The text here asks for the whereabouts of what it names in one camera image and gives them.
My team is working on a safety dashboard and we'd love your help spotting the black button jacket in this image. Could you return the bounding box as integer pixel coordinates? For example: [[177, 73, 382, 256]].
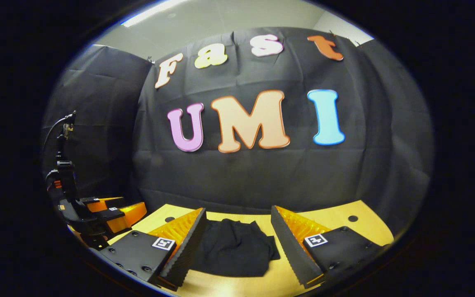
[[194, 219, 281, 278]]

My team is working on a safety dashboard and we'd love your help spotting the black backdrop cloth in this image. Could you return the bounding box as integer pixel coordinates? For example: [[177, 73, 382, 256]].
[[42, 27, 434, 236]]

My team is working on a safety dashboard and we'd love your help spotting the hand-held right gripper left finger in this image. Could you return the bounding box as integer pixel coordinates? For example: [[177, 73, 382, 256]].
[[99, 207, 207, 291]]

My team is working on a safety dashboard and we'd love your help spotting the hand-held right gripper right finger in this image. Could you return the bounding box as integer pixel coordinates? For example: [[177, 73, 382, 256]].
[[270, 205, 388, 289]]

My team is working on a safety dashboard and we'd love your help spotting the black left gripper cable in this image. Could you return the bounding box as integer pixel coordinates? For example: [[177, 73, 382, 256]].
[[42, 115, 71, 165]]

